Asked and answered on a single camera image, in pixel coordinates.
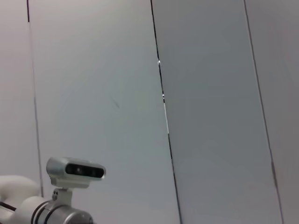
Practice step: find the white and silver left arm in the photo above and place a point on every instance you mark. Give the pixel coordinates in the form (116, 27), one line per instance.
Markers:
(46, 212)

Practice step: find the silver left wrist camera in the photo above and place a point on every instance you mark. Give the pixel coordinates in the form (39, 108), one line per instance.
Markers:
(74, 169)

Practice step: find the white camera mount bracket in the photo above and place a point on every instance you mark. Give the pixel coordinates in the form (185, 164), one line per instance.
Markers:
(63, 194)

